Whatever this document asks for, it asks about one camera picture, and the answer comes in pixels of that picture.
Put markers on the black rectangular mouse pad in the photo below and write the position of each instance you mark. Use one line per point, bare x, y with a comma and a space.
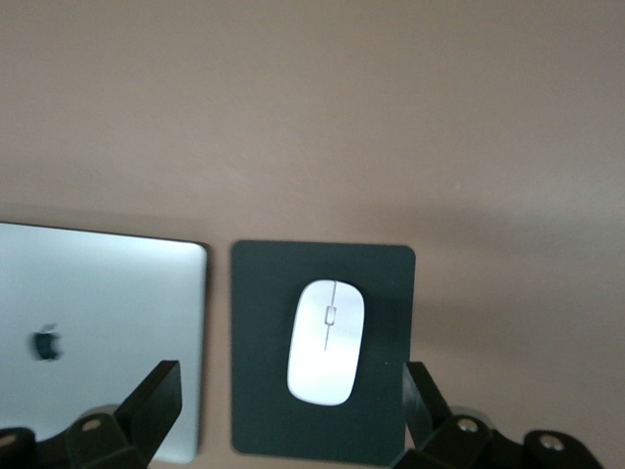
254, 342

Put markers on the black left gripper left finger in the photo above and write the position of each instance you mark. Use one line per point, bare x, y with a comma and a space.
146, 415

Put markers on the brown table cover mat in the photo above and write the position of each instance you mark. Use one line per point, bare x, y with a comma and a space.
312, 122

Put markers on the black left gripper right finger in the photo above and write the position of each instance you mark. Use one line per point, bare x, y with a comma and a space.
427, 415

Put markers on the silver closed laptop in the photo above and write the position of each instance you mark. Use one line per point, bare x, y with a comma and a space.
107, 283

